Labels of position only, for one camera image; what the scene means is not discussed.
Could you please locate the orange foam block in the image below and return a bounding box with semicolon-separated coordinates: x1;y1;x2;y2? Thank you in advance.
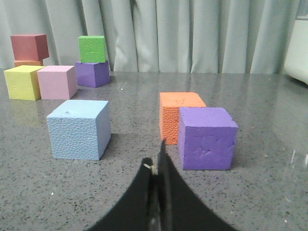
14;60;43;67
159;92;206;145

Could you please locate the purple foam block far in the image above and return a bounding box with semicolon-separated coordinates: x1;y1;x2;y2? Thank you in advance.
75;61;111;88

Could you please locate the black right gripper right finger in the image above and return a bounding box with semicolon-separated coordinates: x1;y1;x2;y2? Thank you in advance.
158;141;235;231

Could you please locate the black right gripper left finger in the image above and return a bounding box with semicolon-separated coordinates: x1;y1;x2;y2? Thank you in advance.
89;157;153;231

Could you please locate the pink foam block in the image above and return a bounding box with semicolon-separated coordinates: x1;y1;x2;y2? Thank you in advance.
37;65;77;100

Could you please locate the light blue textured foam block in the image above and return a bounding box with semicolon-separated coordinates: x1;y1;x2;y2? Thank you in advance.
47;100;111;160

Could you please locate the purple foam block near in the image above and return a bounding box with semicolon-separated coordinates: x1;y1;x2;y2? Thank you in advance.
178;107;238;170

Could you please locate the white appliance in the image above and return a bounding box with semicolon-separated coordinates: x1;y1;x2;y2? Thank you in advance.
284;20;308;84

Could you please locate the orange foam block far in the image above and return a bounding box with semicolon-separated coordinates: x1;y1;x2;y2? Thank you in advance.
14;60;43;67

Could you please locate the green foam block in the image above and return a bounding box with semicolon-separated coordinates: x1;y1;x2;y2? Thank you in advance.
78;36;106;63

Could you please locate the yellow foam block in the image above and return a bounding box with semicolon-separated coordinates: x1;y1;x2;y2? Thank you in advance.
4;65;44;101

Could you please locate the orange foam block near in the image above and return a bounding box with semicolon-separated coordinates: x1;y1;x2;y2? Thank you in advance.
159;92;206;145

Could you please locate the grey curtain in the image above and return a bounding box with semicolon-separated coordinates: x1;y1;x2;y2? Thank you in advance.
0;0;300;74

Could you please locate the red foam block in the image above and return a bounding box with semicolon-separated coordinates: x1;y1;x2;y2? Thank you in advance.
10;34;50;61

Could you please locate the purple foam block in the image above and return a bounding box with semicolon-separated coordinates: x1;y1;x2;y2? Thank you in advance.
75;61;111;88
178;107;238;170

